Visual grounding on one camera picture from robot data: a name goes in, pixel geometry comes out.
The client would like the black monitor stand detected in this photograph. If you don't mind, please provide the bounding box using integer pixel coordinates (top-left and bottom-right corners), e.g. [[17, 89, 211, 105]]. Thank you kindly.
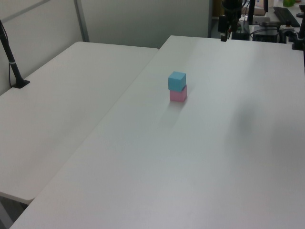
[[247, 0, 257, 25]]

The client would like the black camera stand clamp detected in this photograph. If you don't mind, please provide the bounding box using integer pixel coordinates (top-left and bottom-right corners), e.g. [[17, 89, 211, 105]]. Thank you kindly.
[[291, 18, 305, 51]]

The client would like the black keyboard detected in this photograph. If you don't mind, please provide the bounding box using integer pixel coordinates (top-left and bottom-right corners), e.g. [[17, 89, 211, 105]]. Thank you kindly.
[[273, 6, 302, 28]]

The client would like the black equipment box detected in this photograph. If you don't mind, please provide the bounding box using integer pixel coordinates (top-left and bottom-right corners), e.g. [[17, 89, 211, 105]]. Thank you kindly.
[[252, 28, 280, 43]]

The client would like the blue cube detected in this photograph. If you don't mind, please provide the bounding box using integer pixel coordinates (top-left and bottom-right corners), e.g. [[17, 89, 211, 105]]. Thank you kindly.
[[167, 71, 187, 92]]

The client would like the pink cube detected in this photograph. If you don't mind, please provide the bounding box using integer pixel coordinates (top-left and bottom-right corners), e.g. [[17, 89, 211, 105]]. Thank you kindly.
[[169, 84, 188, 103]]

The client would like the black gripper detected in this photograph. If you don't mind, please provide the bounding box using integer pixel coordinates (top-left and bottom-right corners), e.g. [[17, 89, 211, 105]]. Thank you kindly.
[[218, 0, 244, 42]]

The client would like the black camera stand pole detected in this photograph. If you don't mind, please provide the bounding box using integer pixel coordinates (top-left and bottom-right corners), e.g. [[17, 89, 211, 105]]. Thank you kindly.
[[0, 19, 31, 90]]

